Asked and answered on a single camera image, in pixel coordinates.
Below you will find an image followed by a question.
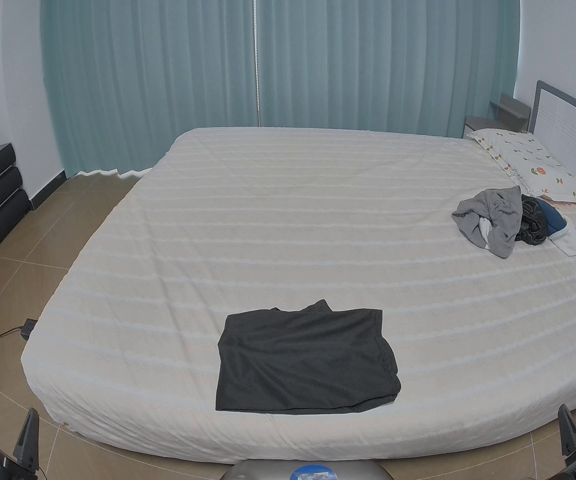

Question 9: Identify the bed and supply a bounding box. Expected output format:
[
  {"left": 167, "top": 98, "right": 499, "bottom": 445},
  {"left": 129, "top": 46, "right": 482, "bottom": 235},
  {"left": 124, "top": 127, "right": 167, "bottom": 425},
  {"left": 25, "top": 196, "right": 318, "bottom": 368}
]
[{"left": 20, "top": 80, "right": 576, "bottom": 465}]

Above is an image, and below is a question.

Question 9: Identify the grey garment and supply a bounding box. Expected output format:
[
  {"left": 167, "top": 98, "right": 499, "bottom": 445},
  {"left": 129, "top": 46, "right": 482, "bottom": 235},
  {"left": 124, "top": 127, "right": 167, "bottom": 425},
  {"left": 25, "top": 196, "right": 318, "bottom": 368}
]
[{"left": 451, "top": 185, "right": 523, "bottom": 259}]

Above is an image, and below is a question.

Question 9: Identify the black shiny garment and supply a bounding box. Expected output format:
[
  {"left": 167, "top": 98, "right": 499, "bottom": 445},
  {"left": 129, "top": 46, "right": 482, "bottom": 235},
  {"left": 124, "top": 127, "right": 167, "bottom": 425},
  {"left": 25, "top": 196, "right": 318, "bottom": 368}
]
[{"left": 514, "top": 194, "right": 549, "bottom": 246}]

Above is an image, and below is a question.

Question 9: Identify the white printed pillow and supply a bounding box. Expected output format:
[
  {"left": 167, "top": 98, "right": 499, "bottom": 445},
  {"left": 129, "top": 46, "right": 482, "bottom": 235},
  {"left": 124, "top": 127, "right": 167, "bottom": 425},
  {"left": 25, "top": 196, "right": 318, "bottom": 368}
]
[{"left": 468, "top": 128, "right": 576, "bottom": 204}]

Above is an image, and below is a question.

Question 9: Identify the grey bedside table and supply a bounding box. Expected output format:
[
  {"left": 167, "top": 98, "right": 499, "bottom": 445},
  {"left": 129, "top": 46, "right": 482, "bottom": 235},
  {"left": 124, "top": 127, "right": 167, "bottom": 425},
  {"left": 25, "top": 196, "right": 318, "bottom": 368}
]
[{"left": 464, "top": 93, "right": 531, "bottom": 139}]

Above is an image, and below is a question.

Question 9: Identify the black T-shirt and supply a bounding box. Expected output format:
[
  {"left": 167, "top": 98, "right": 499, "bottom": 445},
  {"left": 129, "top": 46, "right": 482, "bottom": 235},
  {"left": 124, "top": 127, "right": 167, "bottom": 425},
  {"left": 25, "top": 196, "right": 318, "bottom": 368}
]
[{"left": 215, "top": 299, "right": 401, "bottom": 415}]

